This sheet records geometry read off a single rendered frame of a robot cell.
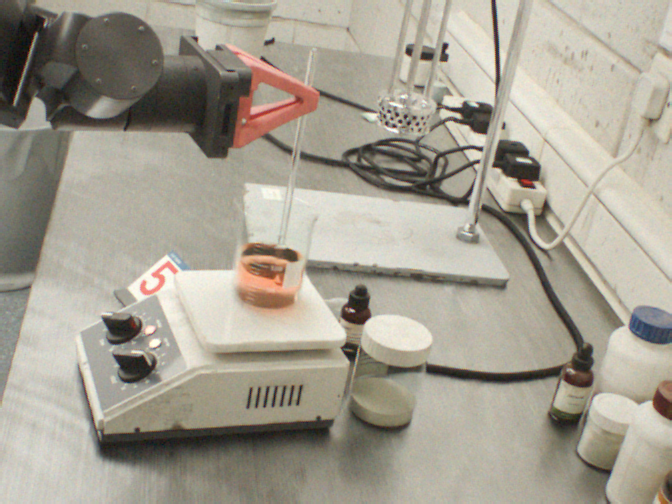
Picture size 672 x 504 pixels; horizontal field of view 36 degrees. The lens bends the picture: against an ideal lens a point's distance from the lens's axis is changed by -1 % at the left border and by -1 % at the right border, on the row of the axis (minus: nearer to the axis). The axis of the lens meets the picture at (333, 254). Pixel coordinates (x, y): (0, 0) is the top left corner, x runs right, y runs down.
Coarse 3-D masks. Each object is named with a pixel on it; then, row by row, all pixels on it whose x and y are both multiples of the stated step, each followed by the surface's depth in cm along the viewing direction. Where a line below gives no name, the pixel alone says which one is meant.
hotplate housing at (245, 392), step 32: (192, 352) 80; (256, 352) 82; (288, 352) 83; (320, 352) 83; (160, 384) 78; (192, 384) 79; (224, 384) 80; (256, 384) 81; (288, 384) 82; (320, 384) 83; (96, 416) 78; (128, 416) 78; (160, 416) 79; (192, 416) 80; (224, 416) 81; (256, 416) 82; (288, 416) 83; (320, 416) 85
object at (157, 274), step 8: (160, 264) 101; (168, 264) 101; (152, 272) 101; (160, 272) 100; (168, 272) 100; (176, 272) 99; (144, 280) 100; (152, 280) 100; (160, 280) 99; (168, 280) 99; (136, 288) 100; (144, 288) 100; (152, 288) 99; (160, 288) 99; (168, 288) 98; (144, 296) 99
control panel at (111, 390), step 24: (120, 312) 88; (144, 312) 86; (96, 336) 86; (144, 336) 84; (168, 336) 83; (96, 360) 83; (168, 360) 80; (96, 384) 81; (120, 384) 80; (144, 384) 79
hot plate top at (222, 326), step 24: (192, 288) 86; (216, 288) 86; (312, 288) 89; (192, 312) 82; (216, 312) 83; (240, 312) 83; (288, 312) 85; (312, 312) 85; (216, 336) 79; (240, 336) 80; (264, 336) 81; (288, 336) 81; (312, 336) 82; (336, 336) 83
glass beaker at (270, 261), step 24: (240, 216) 83; (264, 216) 86; (312, 216) 84; (240, 240) 83; (264, 240) 81; (288, 240) 81; (240, 264) 83; (264, 264) 82; (288, 264) 82; (240, 288) 84; (264, 288) 83; (288, 288) 83; (264, 312) 84
